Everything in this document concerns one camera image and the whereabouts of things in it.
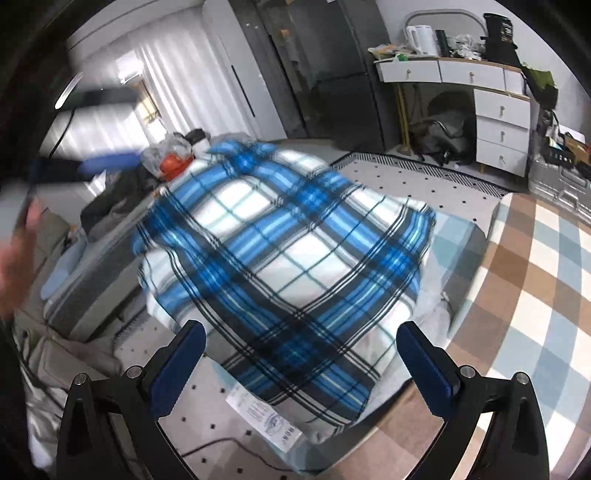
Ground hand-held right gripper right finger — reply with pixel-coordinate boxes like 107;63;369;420
396;320;550;480

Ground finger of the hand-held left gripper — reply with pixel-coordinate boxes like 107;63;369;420
55;89;139;110
28;154;141;183

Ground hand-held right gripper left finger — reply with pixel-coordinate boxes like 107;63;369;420
55;319;208;480

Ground blue plaid shirt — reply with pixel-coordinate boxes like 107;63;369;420
131;141;437;428

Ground grey clothes pile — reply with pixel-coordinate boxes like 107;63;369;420
81;171;158;241

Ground person's left hand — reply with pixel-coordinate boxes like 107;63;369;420
0;200;41;317

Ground white curtain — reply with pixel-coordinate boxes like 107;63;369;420
41;28;252;185

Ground orange object in plastic bag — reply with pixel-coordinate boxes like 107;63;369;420
141;134;195;183

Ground grey quilted bedding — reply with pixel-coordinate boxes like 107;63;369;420
14;212;153;462

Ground brown blue checked blanket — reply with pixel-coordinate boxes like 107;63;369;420
323;191;591;480

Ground white cabinet door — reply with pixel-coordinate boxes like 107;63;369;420
203;0;287;141

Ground dark glass wardrobe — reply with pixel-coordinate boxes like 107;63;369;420
252;0;308;139

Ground silver suitcase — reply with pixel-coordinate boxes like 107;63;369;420
526;157;591;210

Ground dark backpack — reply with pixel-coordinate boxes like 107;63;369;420
409;90;476;164

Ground grey refrigerator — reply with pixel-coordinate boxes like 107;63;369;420
281;0;398;151

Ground black storage box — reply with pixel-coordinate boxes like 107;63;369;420
545;138;573;162

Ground white desk with drawers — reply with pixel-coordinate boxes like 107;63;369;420
374;55;532;176

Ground brown cardboard box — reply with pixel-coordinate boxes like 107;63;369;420
563;131;591;164

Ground black wrapped bouquet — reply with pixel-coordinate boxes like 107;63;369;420
522;65;559;112

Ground white plastic bag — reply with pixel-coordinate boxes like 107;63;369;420
448;34;483;61

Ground white electric kettle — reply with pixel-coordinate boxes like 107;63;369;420
405;24;437;56

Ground black paper bag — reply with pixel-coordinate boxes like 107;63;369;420
482;13;522;65

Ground arched mirror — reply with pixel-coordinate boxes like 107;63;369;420
404;10;490;51

